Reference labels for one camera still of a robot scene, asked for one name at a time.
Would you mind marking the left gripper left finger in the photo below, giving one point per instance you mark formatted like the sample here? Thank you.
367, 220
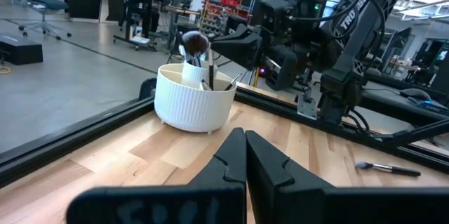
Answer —
233, 168

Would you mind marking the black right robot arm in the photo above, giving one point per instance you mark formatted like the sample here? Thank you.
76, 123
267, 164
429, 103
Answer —
354, 17

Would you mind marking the white ribbed brush holder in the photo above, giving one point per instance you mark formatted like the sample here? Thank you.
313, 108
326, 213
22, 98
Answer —
191, 108

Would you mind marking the grey office chair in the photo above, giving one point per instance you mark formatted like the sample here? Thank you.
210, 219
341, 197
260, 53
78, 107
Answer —
49, 3

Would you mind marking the grey computer mouse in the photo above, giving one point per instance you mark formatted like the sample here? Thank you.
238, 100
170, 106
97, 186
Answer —
415, 94

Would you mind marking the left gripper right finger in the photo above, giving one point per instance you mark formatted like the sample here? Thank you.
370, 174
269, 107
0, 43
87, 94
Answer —
261, 171

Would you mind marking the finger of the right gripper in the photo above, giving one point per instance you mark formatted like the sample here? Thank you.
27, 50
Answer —
250, 31
245, 52

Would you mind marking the black table frame rail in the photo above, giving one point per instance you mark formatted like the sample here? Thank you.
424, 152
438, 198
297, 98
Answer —
280, 111
70, 139

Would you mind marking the black floor box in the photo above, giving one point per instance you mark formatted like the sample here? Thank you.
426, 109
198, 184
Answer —
21, 50

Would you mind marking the medium fluffy-head makeup brush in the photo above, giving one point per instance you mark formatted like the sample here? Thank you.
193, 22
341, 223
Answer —
403, 172

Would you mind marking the parts shelf red bins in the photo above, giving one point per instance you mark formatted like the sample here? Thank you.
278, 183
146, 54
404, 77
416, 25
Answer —
224, 13

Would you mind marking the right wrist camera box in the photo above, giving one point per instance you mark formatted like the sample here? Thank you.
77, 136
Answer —
308, 6

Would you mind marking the large fluffy powder brush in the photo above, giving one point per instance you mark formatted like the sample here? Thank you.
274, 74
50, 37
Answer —
194, 41

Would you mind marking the black side desk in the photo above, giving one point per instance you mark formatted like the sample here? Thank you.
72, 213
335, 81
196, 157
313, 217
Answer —
403, 108

